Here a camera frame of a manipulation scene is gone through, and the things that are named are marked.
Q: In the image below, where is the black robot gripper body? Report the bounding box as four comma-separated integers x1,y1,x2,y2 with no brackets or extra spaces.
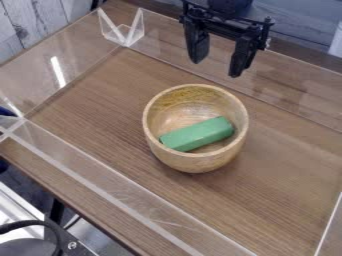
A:
179,0,275,50

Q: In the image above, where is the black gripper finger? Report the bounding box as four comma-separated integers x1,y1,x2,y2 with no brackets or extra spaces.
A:
229,36,258,78
183,20,210,64

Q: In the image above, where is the brown wooden bowl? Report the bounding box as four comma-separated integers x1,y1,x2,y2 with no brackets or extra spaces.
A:
142,84,249,173

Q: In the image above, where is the green rectangular block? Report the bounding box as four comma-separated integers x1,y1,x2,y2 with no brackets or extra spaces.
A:
159,116,235,152

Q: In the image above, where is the clear acrylic tray wall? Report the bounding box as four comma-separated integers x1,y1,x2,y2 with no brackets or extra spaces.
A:
0,3,342,256

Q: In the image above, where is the black metal table bracket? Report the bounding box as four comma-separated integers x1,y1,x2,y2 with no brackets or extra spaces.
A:
46,199,99,256

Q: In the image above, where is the black cable lower left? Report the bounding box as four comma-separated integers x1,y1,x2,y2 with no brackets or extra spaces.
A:
0,219,64,256

